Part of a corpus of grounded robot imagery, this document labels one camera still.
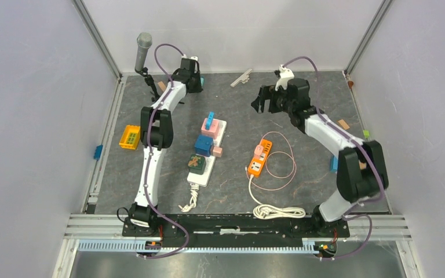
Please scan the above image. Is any pink cube socket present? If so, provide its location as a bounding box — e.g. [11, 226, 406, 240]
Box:
[200, 118, 223, 140]

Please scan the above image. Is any small pink charger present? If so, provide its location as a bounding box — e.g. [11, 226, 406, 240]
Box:
[253, 145, 266, 160]

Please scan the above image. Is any black tripod mic stand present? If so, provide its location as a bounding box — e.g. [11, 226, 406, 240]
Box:
[135, 67, 191, 102]

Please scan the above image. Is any blue cube socket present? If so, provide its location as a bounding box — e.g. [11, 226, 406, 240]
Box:
[195, 134, 214, 157]

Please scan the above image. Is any white strip plug cable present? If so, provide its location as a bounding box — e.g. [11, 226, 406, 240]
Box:
[178, 183, 201, 214]

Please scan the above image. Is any white plastic bracket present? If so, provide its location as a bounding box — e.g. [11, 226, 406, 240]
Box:
[230, 68, 253, 87]

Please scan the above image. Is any tan wooden block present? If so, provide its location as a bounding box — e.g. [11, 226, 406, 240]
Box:
[158, 81, 167, 93]

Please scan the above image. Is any dark green socket cube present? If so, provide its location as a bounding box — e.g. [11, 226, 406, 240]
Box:
[187, 154, 206, 175]

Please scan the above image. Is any light blue adapter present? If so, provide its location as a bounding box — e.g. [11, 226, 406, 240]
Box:
[205, 111, 214, 130]

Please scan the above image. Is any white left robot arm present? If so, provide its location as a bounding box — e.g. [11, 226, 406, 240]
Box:
[124, 55, 203, 236]

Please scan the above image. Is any white multicolour power strip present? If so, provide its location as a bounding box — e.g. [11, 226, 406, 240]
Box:
[187, 119, 227, 187]

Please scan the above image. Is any small mauve cube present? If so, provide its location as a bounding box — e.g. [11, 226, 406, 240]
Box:
[211, 146, 223, 158]

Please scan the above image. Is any orange power strip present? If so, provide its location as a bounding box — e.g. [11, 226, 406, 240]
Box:
[247, 139, 273, 177]

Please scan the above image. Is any coiled white cable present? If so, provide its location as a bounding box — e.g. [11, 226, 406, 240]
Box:
[247, 174, 307, 221]

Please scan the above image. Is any blue clip on rail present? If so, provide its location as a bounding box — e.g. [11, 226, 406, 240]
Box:
[93, 145, 103, 160]

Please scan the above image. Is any grey microphone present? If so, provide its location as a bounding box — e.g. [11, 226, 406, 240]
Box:
[134, 32, 152, 72]

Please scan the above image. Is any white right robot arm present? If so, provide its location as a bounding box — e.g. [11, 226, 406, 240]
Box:
[251, 78, 389, 236]

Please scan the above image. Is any tan block right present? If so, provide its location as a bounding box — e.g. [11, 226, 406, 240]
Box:
[337, 119, 350, 130]

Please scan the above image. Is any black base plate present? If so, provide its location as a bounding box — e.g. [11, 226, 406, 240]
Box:
[122, 214, 350, 248]

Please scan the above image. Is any yellow toy crate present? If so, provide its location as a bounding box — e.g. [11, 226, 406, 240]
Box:
[119, 125, 141, 150]

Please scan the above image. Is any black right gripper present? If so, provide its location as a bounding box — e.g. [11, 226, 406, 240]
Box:
[250, 85, 294, 115]

